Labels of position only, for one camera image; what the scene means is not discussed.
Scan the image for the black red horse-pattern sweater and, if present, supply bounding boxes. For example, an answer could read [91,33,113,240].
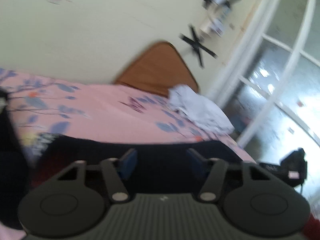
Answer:
[31,133,253,194]

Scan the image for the brown perforated cushion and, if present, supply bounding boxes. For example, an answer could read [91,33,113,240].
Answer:
[114,41,200,98]

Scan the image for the white framed glass door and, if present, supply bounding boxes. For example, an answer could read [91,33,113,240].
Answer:
[213,0,319,152]

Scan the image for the black bag on floor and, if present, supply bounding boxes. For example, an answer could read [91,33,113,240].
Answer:
[253,148,308,192]

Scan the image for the white crumpled garment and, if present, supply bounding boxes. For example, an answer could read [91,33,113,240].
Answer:
[168,85,234,134]

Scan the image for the pink floral bed sheet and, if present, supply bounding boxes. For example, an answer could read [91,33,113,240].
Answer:
[1,69,250,166]

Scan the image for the white plug adapter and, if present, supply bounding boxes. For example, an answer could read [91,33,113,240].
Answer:
[199,18,216,38]

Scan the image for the black tape cross lower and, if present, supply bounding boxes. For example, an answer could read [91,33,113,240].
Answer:
[180,24,217,69]

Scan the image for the white power strip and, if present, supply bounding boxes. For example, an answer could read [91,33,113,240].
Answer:
[213,5,231,36]

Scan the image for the black clothes pile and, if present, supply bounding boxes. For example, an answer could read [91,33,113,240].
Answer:
[1,90,31,230]

